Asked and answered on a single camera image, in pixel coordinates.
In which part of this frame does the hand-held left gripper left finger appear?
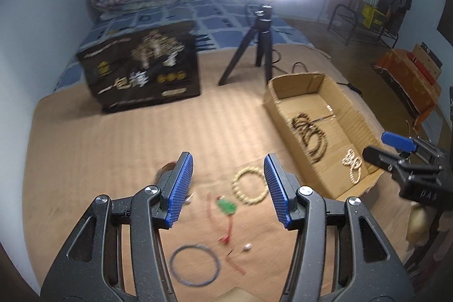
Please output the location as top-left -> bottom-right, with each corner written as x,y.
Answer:
40,151 -> 194,302

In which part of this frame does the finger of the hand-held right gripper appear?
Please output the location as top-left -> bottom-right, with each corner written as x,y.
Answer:
381,131 -> 439,161
363,145 -> 413,182

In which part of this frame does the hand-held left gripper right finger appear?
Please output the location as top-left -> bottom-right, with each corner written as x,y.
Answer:
263,153 -> 414,302

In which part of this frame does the brown bangle bracelet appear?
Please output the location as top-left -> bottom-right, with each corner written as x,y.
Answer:
157,162 -> 178,182

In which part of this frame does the cream bead bracelet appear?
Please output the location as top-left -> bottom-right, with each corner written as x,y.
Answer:
232,168 -> 270,205

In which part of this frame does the green pendant with red cord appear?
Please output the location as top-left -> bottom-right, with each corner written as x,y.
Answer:
207,194 -> 246,276

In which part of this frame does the cardboard box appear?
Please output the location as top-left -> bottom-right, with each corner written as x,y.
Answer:
262,73 -> 386,201

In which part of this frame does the blue bangle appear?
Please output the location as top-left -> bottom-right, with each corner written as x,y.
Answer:
170,245 -> 221,287

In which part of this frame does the person's right hand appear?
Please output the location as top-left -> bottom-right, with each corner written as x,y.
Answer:
406,203 -> 431,248

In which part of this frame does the red box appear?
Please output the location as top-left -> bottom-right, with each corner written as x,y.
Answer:
407,52 -> 441,80

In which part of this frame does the wooden board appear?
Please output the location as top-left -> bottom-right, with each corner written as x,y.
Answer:
412,44 -> 443,69

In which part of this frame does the black printed bag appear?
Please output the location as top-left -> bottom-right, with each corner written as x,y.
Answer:
77,20 -> 202,113

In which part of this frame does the yellow crate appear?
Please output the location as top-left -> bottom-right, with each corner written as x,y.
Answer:
361,3 -> 386,28

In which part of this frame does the dark window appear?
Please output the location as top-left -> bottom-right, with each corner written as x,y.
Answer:
437,0 -> 453,37

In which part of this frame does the black tripod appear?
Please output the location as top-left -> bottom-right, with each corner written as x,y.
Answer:
218,4 -> 281,86

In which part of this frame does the blue checkered bed sheet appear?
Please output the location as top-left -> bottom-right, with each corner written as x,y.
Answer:
53,0 -> 308,94

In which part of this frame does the white bead bracelet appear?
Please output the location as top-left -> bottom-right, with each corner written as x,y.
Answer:
341,149 -> 363,184

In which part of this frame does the brown bead necklace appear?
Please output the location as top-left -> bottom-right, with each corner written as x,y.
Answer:
291,114 -> 328,156

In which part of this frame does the black power cable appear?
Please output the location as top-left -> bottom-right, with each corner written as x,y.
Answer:
272,51 -> 362,94

